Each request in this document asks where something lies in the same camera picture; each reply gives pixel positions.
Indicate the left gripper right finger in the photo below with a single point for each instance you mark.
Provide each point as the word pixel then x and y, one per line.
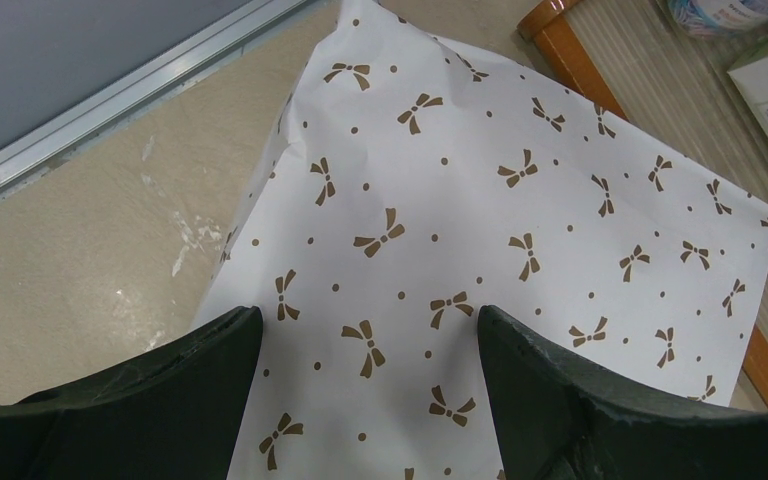
pixel 558 415

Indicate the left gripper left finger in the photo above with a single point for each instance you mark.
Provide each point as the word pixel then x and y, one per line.
pixel 171 413

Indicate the white patterned paper bag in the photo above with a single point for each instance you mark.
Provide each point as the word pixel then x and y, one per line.
pixel 410 180

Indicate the wooden shelf rack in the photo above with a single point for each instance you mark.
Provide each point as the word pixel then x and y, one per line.
pixel 630 57

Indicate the small clear jar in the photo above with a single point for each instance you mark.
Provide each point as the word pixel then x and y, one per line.
pixel 716 18

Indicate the aluminium table edge rail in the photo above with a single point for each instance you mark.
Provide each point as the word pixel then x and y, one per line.
pixel 200 52

